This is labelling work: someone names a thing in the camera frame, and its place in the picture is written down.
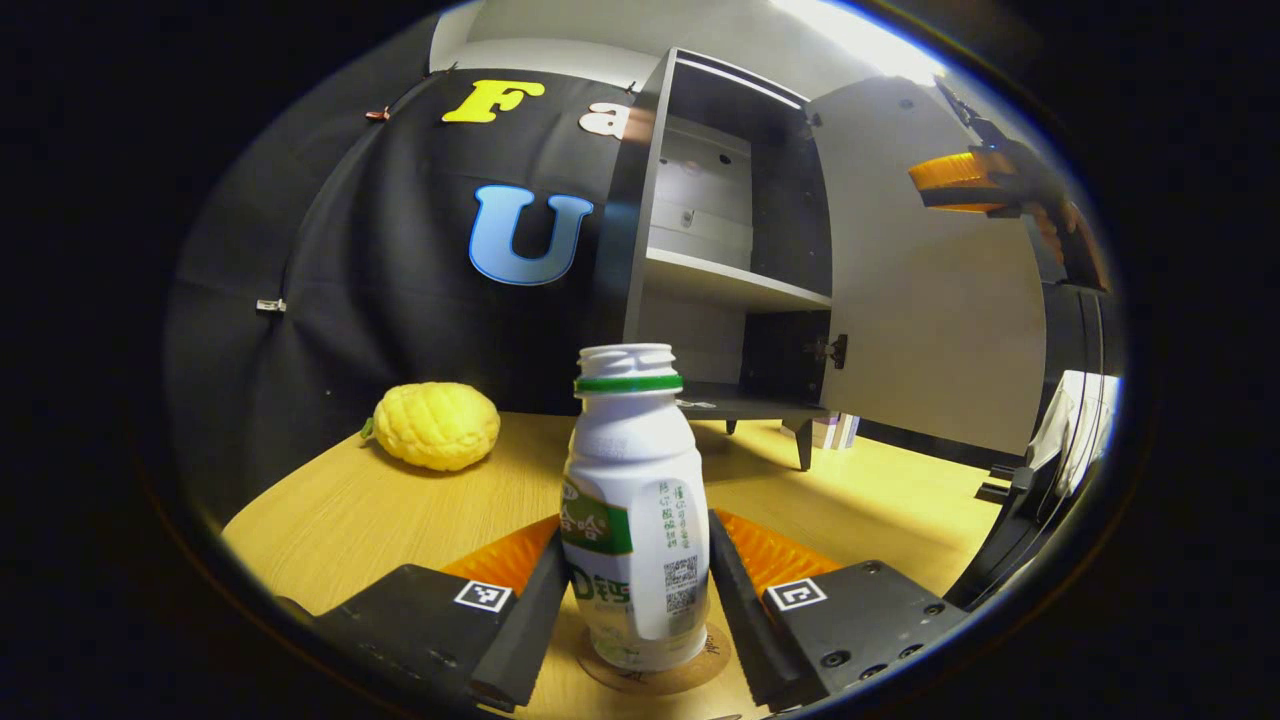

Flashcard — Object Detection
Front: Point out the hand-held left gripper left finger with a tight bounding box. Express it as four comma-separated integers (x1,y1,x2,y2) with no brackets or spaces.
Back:
275,515,571,713

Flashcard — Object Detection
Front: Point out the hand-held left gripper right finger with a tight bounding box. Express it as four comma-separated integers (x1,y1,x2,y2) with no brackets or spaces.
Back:
708,508,971,713

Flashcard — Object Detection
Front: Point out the round brown coaster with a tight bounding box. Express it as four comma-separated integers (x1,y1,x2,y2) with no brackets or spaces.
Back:
577,622,733,697

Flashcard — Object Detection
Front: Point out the beige cabinet door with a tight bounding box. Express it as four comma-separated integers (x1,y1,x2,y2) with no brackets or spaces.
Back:
805,77,1048,458

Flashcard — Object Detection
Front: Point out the white bottle green label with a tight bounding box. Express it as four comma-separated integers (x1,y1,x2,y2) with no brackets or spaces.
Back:
560,343,713,673

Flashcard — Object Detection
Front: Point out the dark grey cabinet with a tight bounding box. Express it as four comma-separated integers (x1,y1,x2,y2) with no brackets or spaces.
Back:
622,47,851,471

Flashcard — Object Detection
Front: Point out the yellow bumpy bun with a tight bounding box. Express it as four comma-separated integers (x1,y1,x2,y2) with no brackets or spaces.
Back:
362,382,501,473

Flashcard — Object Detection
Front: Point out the white cloth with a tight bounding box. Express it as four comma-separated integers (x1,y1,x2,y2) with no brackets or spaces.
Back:
1028,370,1119,501

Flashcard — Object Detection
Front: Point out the black metal stand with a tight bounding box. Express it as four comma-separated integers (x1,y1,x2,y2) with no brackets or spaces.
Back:
945,460,1061,611

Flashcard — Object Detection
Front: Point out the black backdrop cloth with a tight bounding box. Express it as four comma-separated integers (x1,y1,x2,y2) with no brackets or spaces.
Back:
165,65,646,526

